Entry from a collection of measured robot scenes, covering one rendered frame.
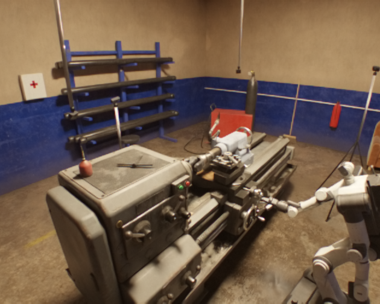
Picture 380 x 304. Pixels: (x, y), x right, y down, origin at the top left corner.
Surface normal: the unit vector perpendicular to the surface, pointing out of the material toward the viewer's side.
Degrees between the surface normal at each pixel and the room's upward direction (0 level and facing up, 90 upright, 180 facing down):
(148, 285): 32
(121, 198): 45
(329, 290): 90
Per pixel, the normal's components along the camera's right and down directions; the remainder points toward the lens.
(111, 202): 0.55, -0.47
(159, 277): 0.41, -0.65
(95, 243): 0.78, 0.25
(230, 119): -0.33, 0.37
